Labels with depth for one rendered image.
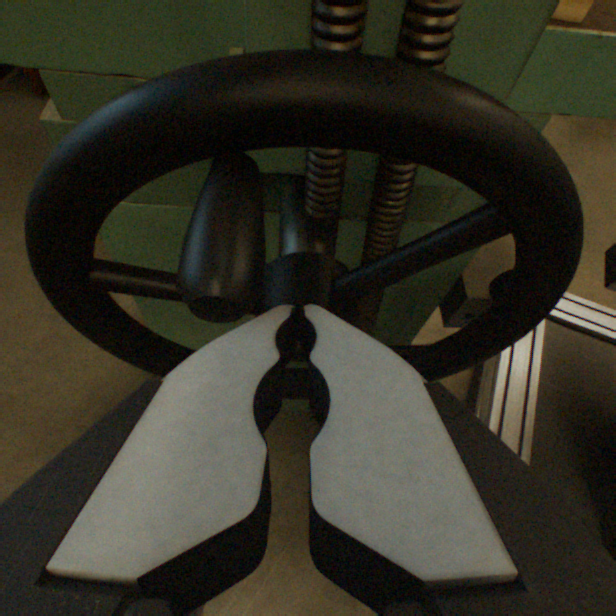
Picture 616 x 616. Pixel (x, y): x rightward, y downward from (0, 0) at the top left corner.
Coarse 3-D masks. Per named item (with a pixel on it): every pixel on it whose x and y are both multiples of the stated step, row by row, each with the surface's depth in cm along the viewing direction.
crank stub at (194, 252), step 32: (224, 160) 13; (224, 192) 12; (256, 192) 12; (192, 224) 11; (224, 224) 11; (256, 224) 12; (192, 256) 10; (224, 256) 10; (256, 256) 11; (192, 288) 10; (224, 288) 10; (256, 288) 11; (224, 320) 11
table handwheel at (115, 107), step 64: (192, 64) 12; (256, 64) 12; (320, 64) 11; (384, 64) 12; (128, 128) 12; (192, 128) 12; (256, 128) 12; (320, 128) 12; (384, 128) 12; (448, 128) 12; (512, 128) 13; (64, 192) 14; (128, 192) 15; (512, 192) 14; (576, 192) 16; (64, 256) 18; (320, 256) 22; (384, 256) 20; (448, 256) 18; (576, 256) 18; (128, 320) 26; (512, 320) 23
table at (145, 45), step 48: (0, 0) 25; (48, 0) 25; (96, 0) 25; (144, 0) 25; (192, 0) 25; (240, 0) 25; (0, 48) 28; (48, 48) 28; (96, 48) 28; (144, 48) 28; (192, 48) 28; (240, 48) 27; (576, 48) 28; (528, 96) 31; (576, 96) 31
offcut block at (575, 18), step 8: (568, 0) 26; (576, 0) 26; (584, 0) 26; (592, 0) 26; (560, 8) 27; (568, 8) 27; (576, 8) 27; (584, 8) 27; (552, 16) 27; (560, 16) 27; (568, 16) 27; (576, 16) 27
